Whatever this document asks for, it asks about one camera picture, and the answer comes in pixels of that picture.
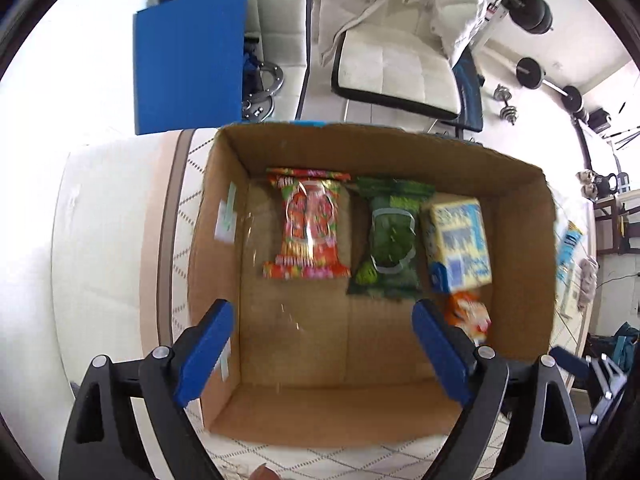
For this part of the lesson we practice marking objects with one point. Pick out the white quilted chair back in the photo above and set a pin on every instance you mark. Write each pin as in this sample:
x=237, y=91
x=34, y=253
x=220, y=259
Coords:
x=280, y=15

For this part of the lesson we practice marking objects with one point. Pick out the black barbell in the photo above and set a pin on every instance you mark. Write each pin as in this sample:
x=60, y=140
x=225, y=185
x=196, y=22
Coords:
x=547, y=82

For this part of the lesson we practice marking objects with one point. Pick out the small orange snack packet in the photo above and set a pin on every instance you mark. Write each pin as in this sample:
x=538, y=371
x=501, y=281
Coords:
x=470, y=317

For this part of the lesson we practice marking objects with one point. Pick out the blue and black bag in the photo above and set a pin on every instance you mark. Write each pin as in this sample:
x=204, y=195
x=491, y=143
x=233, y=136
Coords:
x=470, y=87

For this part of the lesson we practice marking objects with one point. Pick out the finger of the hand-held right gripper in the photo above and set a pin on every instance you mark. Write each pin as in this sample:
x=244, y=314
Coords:
x=567, y=360

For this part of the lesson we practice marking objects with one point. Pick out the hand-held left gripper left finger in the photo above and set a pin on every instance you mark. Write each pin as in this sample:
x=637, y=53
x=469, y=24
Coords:
x=207, y=347

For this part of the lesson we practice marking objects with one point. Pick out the blue plastic board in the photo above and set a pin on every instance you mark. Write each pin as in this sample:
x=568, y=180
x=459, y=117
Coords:
x=187, y=60

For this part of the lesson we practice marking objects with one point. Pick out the green snack packet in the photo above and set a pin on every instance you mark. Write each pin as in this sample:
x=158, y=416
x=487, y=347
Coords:
x=392, y=240

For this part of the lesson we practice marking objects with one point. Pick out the teal bag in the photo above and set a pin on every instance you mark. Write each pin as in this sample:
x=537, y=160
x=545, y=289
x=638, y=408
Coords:
x=625, y=342

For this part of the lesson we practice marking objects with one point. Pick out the light blue packet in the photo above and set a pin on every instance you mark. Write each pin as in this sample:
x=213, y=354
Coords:
x=569, y=250

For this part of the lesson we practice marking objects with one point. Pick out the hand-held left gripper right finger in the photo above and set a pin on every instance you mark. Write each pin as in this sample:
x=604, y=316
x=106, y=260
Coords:
x=440, y=352

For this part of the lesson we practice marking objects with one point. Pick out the white padded chair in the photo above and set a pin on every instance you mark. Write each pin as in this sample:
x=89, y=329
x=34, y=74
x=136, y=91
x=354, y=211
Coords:
x=395, y=67

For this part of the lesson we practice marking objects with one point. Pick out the yellow and blue packet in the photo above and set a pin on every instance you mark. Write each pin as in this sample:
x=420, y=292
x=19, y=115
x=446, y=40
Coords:
x=457, y=242

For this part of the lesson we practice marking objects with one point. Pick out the brown cardboard box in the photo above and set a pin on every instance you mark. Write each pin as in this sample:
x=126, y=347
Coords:
x=320, y=360

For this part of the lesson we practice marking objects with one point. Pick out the chrome dumbbell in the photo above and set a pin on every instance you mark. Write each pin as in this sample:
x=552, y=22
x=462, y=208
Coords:
x=506, y=104

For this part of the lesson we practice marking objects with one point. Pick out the red snack packet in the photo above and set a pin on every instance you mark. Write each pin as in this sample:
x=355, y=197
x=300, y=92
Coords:
x=307, y=225

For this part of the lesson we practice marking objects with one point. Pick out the dark wooden shelf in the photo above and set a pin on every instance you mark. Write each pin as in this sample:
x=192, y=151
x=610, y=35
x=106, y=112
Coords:
x=612, y=220

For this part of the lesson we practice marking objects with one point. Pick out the beige cloth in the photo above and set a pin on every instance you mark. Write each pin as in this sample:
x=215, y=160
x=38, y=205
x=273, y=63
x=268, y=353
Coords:
x=588, y=275

